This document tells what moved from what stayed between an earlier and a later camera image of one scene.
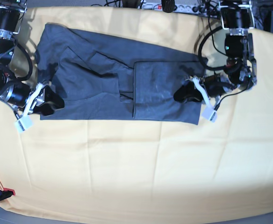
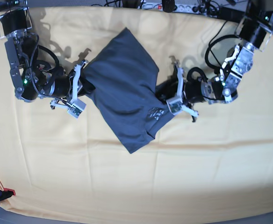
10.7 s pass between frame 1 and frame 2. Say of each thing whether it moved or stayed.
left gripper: moved
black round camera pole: stayed
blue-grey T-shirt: moved
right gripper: moved
